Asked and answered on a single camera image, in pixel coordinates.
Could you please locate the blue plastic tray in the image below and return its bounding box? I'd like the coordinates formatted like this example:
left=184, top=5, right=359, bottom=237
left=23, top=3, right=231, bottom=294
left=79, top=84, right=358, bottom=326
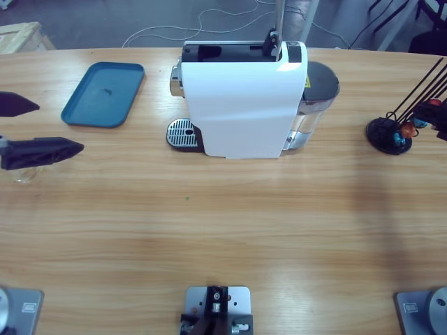
left=60, top=61, right=146, bottom=129

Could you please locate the clear water tank black lid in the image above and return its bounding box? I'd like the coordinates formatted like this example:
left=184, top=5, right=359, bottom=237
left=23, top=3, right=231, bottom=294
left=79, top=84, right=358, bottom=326
left=281, top=61, right=340, bottom=156

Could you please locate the white metal post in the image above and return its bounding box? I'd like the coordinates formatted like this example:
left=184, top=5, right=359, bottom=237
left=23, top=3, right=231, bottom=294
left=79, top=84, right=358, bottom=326
left=299, top=0, right=321, bottom=43

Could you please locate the black chair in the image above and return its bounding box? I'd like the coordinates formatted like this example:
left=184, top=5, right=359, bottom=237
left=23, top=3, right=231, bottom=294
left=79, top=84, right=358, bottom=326
left=408, top=0, right=447, bottom=57

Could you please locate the black capsule holder with rods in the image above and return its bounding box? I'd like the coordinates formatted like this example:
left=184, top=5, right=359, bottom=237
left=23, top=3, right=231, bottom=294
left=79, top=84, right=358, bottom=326
left=365, top=57, right=447, bottom=155

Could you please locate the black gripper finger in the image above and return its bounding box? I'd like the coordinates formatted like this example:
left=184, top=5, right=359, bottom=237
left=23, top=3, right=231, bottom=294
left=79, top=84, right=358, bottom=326
left=411, top=101, right=447, bottom=142
left=0, top=136, right=85, bottom=172
left=0, top=91, right=41, bottom=119

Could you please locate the white capsule coffee machine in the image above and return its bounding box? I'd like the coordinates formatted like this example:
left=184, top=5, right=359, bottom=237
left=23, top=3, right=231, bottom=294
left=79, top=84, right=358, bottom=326
left=166, top=40, right=309, bottom=160

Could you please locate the white metal table frame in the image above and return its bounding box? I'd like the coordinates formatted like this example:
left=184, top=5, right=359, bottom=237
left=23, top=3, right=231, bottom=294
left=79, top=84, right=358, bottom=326
left=376, top=0, right=441, bottom=52

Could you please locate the silver coffee machine lever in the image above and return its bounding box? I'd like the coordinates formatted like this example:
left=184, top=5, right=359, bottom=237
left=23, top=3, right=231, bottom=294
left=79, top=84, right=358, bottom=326
left=263, top=0, right=286, bottom=59

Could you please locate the orange coffee capsule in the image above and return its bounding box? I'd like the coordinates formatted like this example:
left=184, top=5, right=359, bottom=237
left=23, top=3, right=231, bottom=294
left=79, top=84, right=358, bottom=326
left=400, top=121, right=418, bottom=139

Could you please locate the grey mount with dark post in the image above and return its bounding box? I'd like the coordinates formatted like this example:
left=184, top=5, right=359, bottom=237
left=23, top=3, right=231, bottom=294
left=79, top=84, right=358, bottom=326
left=179, top=285, right=254, bottom=335

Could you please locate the clear glass cup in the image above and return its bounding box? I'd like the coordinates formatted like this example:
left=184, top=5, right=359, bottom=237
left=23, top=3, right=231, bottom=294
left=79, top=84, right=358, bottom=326
left=9, top=164, right=46, bottom=185

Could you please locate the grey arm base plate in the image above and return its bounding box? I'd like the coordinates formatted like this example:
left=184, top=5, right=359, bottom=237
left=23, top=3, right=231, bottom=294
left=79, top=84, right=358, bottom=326
left=393, top=286, right=447, bottom=335
left=0, top=286, right=45, bottom=335

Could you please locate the black floor cable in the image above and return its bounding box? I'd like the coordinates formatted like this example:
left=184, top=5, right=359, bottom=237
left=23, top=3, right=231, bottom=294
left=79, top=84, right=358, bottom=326
left=348, top=0, right=416, bottom=49

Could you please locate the wooden crate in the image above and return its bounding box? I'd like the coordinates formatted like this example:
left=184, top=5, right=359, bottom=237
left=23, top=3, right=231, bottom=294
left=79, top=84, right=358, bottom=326
left=0, top=21, right=57, bottom=56

